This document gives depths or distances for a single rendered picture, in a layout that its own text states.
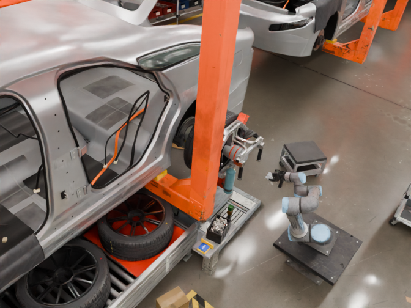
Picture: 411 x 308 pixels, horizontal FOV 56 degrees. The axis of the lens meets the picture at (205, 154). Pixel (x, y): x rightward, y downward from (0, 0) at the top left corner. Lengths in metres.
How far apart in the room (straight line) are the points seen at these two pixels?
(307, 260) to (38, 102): 2.49
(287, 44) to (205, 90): 3.23
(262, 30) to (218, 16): 3.34
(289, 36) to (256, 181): 2.13
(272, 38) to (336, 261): 3.22
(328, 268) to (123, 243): 1.75
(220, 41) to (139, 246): 1.76
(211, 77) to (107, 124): 1.38
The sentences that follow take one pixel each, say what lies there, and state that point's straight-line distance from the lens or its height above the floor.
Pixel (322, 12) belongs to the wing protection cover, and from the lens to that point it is 5.76.
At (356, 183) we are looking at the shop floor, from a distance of 5.00.
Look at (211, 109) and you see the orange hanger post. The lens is 2.62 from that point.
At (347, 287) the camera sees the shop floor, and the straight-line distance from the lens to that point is 3.95.
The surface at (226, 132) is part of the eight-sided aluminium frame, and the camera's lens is 3.35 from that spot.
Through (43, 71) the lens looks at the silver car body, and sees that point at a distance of 2.45.
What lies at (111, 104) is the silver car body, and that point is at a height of 1.04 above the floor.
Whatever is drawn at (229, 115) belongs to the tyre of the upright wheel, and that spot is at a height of 1.18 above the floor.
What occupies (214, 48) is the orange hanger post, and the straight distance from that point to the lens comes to 2.42.
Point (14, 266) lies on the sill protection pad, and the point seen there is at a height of 0.91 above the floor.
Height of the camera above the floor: 3.06
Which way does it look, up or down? 39 degrees down
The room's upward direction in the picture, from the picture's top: 6 degrees clockwise
